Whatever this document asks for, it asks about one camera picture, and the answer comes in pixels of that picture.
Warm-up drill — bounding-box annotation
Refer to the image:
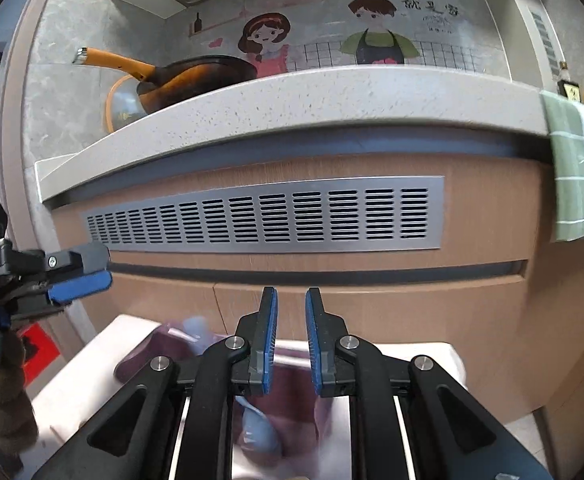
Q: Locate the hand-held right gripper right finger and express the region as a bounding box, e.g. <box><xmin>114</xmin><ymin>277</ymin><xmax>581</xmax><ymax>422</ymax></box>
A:
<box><xmin>305</xmin><ymin>286</ymin><xmax>555</xmax><ymax>480</ymax></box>

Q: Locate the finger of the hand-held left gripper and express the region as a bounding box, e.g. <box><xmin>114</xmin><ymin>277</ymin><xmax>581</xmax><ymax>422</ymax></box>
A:
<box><xmin>9</xmin><ymin>283</ymin><xmax>81</xmax><ymax>324</ymax></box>
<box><xmin>47</xmin><ymin>241</ymin><xmax>113</xmax><ymax>294</ymax></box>

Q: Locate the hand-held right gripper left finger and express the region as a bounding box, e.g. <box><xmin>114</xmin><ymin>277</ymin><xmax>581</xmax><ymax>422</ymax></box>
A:
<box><xmin>32</xmin><ymin>286</ymin><xmax>278</xmax><ymax>480</ymax></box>

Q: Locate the purple plastic container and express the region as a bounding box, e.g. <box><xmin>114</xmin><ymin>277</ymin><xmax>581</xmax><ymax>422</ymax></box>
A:
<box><xmin>114</xmin><ymin>319</ymin><xmax>354</xmax><ymax>480</ymax></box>

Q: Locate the red paper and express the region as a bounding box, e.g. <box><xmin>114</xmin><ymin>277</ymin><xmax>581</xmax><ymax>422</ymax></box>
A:
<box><xmin>19</xmin><ymin>322</ymin><xmax>64</xmax><ymax>392</ymax></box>

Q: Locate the silver vent grille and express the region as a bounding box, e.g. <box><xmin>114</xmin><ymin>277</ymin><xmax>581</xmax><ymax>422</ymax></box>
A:
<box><xmin>83</xmin><ymin>175</ymin><xmax>446</xmax><ymax>252</ymax></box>

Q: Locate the glass lid with orange rim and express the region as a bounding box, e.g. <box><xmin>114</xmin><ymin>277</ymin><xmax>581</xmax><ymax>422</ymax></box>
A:
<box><xmin>104</xmin><ymin>74</ymin><xmax>147</xmax><ymax>134</ymax></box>

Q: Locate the white speckled countertop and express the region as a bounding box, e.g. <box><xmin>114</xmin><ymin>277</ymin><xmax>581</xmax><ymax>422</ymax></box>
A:
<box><xmin>34</xmin><ymin>64</ymin><xmax>559</xmax><ymax>204</ymax></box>

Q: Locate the green checked cloth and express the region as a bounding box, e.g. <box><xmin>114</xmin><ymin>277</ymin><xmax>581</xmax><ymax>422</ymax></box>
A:
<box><xmin>539</xmin><ymin>90</ymin><xmax>584</xmax><ymax>242</ymax></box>

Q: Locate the dark sauce bottle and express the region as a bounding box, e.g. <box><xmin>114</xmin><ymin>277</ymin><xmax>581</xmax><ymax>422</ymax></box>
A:
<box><xmin>554</xmin><ymin>60</ymin><xmax>581</xmax><ymax>104</ymax></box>

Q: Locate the white vented panel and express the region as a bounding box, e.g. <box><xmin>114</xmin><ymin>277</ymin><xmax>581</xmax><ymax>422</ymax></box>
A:
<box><xmin>479</xmin><ymin>0</ymin><xmax>566</xmax><ymax>96</ymax></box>

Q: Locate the black wok with orange handle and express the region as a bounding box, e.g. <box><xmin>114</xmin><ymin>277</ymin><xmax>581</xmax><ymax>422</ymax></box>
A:
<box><xmin>73</xmin><ymin>46</ymin><xmax>259</xmax><ymax>114</ymax></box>

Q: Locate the cartoon wall sticker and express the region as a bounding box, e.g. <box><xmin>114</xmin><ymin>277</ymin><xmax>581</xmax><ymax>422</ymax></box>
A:
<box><xmin>187</xmin><ymin>0</ymin><xmax>494</xmax><ymax>82</ymax></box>

